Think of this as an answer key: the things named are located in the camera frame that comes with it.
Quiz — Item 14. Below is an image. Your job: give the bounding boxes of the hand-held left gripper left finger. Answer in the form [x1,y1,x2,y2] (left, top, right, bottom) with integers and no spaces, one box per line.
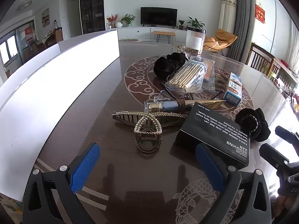
[22,142,101,224]

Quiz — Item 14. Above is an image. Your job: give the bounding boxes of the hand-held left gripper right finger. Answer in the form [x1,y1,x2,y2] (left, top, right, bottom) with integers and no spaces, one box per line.
[196,143,272,224]

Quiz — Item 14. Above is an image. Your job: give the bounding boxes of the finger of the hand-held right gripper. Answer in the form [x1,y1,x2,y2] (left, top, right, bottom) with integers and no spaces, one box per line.
[259,143,299,169]
[275,125,299,145]

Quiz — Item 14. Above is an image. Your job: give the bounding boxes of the black box with white text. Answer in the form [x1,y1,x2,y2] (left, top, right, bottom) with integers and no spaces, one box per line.
[175,101,252,170]

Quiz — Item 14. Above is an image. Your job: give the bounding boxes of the black velvet bow scrunchie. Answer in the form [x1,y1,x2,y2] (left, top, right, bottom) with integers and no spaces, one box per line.
[234,107,271,143]

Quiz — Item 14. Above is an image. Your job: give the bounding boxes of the blue white cream box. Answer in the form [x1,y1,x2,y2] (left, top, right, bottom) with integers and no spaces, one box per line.
[223,72,244,106]

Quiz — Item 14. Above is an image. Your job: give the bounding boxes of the chopsticks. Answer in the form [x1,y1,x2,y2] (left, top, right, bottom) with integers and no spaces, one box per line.
[165,59,209,93]

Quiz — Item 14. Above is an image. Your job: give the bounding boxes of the black velvet scrunchie with chain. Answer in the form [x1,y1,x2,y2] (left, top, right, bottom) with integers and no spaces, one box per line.
[153,52,188,81]

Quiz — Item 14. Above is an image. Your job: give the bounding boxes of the patterned brown desktop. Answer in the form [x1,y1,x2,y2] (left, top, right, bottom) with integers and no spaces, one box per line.
[23,38,299,224]

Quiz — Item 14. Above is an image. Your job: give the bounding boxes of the person's right hand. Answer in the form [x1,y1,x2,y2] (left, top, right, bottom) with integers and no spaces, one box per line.
[279,195,299,215]

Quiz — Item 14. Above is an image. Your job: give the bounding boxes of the cluttered side table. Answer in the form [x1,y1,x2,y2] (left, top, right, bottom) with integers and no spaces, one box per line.
[273,73,299,113]

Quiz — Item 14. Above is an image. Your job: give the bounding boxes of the wooden dining chair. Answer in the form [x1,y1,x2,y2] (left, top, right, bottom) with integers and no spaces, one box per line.
[263,58,293,87]
[248,42,276,71]

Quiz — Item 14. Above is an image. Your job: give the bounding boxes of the pearl hair claw clip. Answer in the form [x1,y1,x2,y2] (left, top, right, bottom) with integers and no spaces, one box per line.
[112,110,188,155]

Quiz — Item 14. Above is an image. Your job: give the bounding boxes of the small gold cap bottle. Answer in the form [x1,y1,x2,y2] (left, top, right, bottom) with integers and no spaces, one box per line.
[144,99,165,114]

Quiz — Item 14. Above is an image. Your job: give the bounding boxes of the large white board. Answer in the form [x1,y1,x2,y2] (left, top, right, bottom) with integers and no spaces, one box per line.
[0,30,120,202]

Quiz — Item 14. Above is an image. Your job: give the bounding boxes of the colourful floor mat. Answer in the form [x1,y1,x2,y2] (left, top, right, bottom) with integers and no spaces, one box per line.
[0,193,24,224]

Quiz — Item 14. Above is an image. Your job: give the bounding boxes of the bagged orange phone case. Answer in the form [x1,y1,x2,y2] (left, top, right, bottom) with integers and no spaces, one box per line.
[190,55,217,91]

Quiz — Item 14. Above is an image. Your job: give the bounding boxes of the orange lounge chair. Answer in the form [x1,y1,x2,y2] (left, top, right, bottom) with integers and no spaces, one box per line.
[203,28,238,52]

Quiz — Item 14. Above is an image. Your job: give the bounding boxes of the crumpled silver wrapper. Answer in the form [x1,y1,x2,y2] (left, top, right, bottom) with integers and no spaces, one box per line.
[171,44,187,55]

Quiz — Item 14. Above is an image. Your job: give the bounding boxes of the grey curtain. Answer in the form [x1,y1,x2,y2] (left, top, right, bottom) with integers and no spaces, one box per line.
[227,0,255,64]

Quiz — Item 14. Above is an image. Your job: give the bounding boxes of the clear jar with black lid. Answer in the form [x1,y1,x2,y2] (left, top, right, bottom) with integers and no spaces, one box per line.
[185,27,207,55]

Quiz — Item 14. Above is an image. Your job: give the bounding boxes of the brown wooden side cabinet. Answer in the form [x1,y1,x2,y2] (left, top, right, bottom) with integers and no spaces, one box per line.
[54,27,63,44]

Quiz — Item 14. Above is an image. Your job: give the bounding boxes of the cloth covered air conditioner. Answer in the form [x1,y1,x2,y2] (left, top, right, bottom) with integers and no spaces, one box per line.
[218,0,238,32]

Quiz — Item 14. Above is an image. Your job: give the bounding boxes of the wooden bench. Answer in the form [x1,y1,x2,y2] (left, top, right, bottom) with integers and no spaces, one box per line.
[153,31,176,44]

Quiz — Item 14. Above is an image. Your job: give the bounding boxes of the broad-leaf potted plant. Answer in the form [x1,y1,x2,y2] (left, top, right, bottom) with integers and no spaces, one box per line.
[187,17,206,29]

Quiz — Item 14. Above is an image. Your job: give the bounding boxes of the red window poster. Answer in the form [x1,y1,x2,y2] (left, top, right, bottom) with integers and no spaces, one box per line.
[24,27,33,42]

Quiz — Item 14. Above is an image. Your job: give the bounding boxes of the white television cabinet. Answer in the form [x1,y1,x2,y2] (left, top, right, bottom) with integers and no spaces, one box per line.
[106,26,187,41]

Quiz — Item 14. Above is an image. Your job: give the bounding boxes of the white door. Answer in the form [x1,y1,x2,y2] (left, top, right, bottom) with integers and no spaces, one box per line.
[67,0,81,39]

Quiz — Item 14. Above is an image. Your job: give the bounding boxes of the red flower bouquet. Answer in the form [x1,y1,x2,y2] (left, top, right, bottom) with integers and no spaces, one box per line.
[107,14,119,28]

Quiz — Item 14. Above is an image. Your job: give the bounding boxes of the leafy plant in vase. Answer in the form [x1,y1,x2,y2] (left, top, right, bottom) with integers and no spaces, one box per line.
[120,13,136,27]

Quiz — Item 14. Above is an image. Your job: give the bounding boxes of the black flat television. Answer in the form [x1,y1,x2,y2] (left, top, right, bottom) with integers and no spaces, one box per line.
[140,7,178,27]

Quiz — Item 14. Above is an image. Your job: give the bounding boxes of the dark glass display cabinet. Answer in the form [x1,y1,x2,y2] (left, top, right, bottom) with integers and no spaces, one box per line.
[79,0,105,35]

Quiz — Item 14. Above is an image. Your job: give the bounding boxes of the round ceiling light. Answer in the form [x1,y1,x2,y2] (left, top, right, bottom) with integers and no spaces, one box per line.
[17,1,32,11]

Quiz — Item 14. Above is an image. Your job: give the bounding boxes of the red wall hanging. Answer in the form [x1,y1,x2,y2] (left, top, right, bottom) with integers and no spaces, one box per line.
[255,4,266,24]

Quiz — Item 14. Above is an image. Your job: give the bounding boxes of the framed wall painting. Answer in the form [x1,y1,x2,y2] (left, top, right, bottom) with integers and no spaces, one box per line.
[41,8,50,26]

